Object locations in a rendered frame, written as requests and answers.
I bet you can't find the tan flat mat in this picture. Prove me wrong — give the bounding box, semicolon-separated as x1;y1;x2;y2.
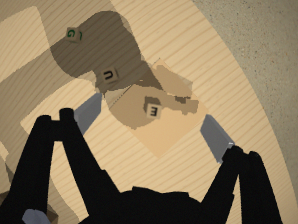
109;58;210;159

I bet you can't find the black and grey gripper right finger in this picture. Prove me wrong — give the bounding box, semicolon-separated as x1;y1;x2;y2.
193;114;283;224

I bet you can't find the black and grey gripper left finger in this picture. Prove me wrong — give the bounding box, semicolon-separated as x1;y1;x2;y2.
0;92;146;224

